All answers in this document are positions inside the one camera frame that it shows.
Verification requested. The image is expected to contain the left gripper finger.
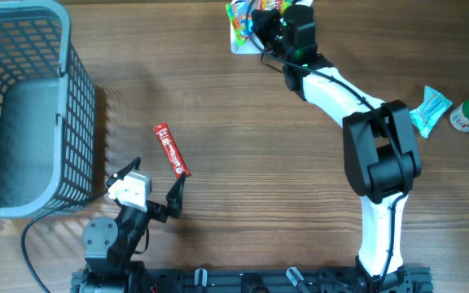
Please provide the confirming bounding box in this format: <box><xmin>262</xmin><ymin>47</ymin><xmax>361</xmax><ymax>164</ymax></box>
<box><xmin>165</xmin><ymin>172</ymin><xmax>186</xmax><ymax>218</ymax></box>
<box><xmin>106</xmin><ymin>157</ymin><xmax>141</xmax><ymax>187</ymax></box>

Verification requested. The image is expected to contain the Haribo gummy worms bag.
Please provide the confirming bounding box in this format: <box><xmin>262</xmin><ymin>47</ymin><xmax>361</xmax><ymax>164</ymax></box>
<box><xmin>225</xmin><ymin>0</ymin><xmax>295</xmax><ymax>43</ymax></box>

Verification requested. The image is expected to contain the red snack stick packet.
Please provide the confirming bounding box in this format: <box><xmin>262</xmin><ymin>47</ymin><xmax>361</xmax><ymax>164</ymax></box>
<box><xmin>153</xmin><ymin>122</ymin><xmax>191</xmax><ymax>178</ymax></box>

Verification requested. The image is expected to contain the light teal tissue pack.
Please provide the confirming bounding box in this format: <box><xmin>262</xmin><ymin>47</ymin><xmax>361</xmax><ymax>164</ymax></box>
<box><xmin>410</xmin><ymin>85</ymin><xmax>453</xmax><ymax>138</ymax></box>

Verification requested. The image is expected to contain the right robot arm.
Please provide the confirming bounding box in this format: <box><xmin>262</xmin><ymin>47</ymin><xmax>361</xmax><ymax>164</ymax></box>
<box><xmin>246</xmin><ymin>2</ymin><xmax>422</xmax><ymax>292</ymax></box>

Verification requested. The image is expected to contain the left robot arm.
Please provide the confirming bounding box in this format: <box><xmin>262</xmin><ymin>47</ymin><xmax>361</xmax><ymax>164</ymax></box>
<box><xmin>71</xmin><ymin>157</ymin><xmax>186</xmax><ymax>293</ymax></box>

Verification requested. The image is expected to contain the white barcode scanner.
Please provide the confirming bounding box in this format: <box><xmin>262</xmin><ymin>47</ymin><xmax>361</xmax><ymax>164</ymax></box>
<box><xmin>230</xmin><ymin>21</ymin><xmax>263</xmax><ymax>55</ymax></box>

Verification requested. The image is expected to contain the grey plastic mesh basket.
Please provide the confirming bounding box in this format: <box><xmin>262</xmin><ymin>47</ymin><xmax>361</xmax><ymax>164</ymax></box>
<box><xmin>0</xmin><ymin>1</ymin><xmax>96</xmax><ymax>218</ymax></box>

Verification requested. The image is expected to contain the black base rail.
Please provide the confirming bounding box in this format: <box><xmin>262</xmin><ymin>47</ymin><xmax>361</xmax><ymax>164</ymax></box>
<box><xmin>70</xmin><ymin>266</ymin><xmax>434</xmax><ymax>293</ymax></box>

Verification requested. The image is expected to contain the left black cable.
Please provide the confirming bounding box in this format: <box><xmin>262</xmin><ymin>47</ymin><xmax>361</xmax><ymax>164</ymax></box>
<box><xmin>20</xmin><ymin>189</ymin><xmax>112</xmax><ymax>293</ymax></box>

